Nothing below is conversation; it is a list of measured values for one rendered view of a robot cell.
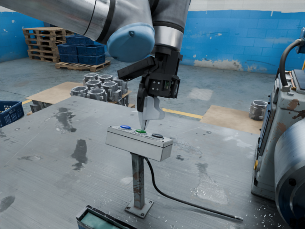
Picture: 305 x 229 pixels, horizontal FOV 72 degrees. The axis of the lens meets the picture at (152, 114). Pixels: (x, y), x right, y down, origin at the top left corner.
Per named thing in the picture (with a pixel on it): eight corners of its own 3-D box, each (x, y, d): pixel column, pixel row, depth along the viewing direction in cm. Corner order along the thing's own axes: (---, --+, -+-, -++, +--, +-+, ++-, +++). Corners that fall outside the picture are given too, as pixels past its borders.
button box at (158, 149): (170, 156, 57) (174, 138, 56) (160, 162, 50) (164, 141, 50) (119, 141, 64) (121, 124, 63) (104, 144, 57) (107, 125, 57)
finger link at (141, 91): (139, 112, 52) (145, 77, 51) (134, 111, 52) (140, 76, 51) (148, 112, 56) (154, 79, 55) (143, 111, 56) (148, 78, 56)
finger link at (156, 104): (159, 133, 54) (165, 98, 53) (139, 128, 57) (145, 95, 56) (163, 132, 57) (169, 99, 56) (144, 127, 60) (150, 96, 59)
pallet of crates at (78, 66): (110, 65, 582) (108, 35, 547) (95, 72, 514) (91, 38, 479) (74, 62, 615) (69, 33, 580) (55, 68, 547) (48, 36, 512)
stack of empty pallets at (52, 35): (79, 57, 667) (74, 27, 628) (57, 63, 598) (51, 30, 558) (51, 54, 717) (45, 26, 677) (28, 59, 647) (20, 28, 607)
